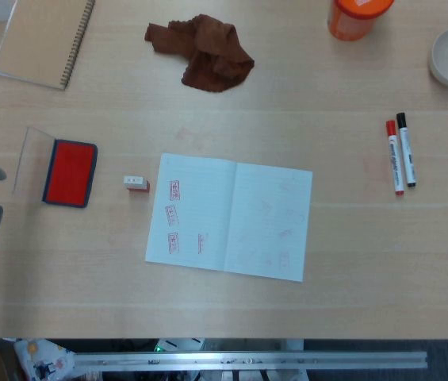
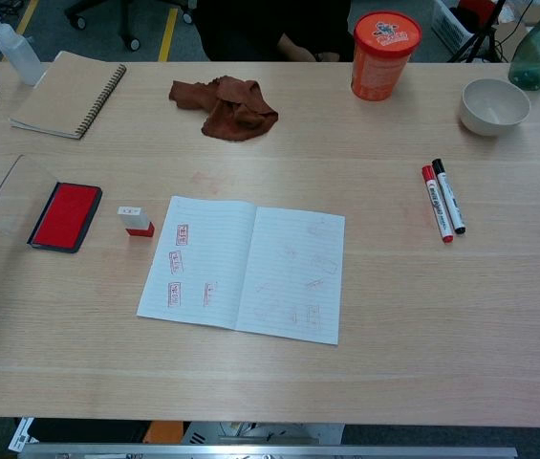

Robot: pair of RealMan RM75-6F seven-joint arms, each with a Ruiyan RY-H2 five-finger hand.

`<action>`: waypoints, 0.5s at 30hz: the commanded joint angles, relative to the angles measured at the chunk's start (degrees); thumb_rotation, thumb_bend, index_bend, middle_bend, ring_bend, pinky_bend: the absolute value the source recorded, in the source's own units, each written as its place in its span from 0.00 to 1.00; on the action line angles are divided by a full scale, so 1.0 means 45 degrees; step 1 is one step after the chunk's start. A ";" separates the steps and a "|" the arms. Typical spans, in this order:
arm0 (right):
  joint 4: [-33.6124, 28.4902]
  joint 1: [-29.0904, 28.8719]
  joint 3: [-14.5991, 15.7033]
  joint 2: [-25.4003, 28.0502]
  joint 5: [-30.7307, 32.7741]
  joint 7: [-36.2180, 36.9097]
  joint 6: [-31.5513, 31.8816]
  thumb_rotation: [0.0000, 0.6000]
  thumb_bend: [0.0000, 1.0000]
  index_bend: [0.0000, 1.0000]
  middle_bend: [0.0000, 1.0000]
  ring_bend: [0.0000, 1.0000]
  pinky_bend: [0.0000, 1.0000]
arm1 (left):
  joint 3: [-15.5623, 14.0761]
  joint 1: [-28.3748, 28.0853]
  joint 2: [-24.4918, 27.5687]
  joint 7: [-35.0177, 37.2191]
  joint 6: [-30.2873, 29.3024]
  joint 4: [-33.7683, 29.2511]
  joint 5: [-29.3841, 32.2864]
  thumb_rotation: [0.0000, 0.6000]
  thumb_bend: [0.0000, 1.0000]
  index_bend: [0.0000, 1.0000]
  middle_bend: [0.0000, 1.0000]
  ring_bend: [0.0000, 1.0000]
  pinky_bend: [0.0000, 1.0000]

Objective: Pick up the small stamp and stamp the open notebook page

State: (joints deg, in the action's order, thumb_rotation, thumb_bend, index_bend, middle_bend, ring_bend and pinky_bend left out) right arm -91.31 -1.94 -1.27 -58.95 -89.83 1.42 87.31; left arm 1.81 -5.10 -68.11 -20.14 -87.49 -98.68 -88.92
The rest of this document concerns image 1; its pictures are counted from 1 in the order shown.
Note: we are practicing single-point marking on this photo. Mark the small white red stamp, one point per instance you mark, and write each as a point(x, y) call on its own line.
point(135, 184)

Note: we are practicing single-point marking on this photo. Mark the brown spiral notebook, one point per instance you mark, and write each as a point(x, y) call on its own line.
point(37, 39)

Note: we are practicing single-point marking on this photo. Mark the open white lined notebook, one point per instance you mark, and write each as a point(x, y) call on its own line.
point(227, 218)

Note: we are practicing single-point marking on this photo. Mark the brown crumpled cloth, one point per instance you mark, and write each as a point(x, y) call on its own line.
point(211, 55)

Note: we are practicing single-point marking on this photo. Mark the red ink pad with lid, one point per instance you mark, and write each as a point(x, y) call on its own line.
point(71, 172)

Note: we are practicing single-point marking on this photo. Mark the white printed plastic bag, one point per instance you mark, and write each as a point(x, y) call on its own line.
point(43, 359)

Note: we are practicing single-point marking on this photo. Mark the white device with green light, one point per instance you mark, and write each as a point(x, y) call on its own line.
point(180, 345)

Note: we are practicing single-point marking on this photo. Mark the red whiteboard marker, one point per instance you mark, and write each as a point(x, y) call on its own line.
point(395, 158)

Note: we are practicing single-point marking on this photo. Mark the orange canister with lid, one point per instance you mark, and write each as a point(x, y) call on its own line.
point(354, 20)

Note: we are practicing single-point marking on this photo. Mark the black whiteboard marker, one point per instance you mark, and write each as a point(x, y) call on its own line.
point(407, 151)

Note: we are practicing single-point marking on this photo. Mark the aluminium profile rail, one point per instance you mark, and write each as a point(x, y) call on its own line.
point(247, 360)

